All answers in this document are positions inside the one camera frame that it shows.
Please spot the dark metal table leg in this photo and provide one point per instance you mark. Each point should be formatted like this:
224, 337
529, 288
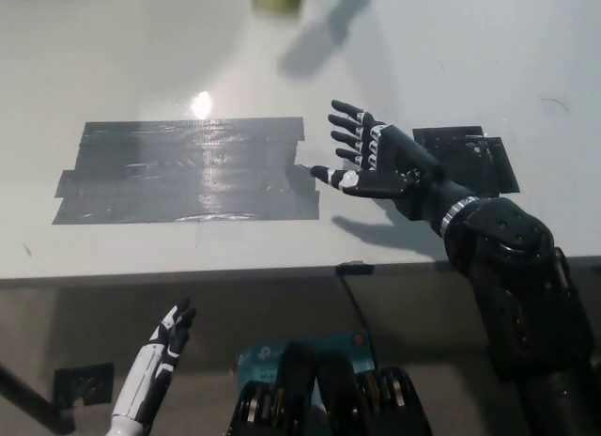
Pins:
33, 398

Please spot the black tape square marker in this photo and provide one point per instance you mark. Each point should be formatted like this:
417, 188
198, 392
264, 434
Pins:
451, 140

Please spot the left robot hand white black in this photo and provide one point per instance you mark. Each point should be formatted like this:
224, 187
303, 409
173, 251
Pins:
145, 375

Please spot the black floor tape patch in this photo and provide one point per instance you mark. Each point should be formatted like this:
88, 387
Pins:
84, 384

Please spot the small black tape strip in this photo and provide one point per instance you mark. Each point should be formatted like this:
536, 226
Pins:
354, 268

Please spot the large grey duct tape patch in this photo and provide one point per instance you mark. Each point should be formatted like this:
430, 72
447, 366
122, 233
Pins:
188, 173

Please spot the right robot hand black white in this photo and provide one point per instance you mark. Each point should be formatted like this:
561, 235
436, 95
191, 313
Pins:
399, 168

